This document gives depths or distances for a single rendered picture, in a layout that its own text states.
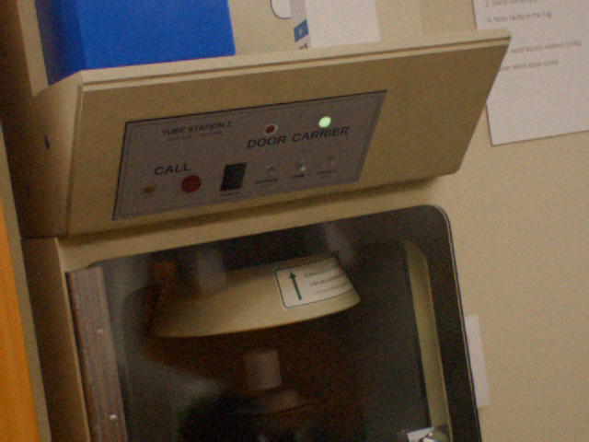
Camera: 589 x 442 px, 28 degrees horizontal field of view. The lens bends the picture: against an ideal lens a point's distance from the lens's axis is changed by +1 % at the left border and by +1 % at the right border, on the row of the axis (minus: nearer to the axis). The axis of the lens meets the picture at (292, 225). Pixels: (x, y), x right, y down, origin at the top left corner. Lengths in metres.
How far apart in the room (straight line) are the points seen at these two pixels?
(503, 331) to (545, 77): 0.33
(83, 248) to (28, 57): 0.14
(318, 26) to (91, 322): 0.26
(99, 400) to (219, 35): 0.26
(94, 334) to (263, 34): 0.26
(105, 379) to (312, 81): 0.25
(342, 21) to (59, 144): 0.21
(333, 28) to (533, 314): 0.79
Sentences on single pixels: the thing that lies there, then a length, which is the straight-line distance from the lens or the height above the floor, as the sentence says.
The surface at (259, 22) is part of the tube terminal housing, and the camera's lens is 0.90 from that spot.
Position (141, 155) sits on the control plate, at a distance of 0.77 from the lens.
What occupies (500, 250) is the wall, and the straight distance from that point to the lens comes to 1.52.
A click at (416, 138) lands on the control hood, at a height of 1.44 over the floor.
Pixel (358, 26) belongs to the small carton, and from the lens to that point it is 0.84.
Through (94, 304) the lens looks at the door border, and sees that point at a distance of 0.83.
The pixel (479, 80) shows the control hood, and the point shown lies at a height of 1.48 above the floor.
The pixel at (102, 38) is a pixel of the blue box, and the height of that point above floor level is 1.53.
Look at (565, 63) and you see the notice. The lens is 1.59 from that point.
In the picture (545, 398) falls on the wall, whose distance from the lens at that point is 1.57.
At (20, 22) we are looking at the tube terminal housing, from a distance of 0.84.
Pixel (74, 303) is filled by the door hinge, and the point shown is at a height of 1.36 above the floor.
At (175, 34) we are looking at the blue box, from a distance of 0.75.
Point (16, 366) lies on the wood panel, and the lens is 0.74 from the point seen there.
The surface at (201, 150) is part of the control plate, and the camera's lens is 0.79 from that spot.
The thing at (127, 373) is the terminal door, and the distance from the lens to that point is 0.84.
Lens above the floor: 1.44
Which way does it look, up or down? 3 degrees down
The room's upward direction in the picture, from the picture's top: 8 degrees counter-clockwise
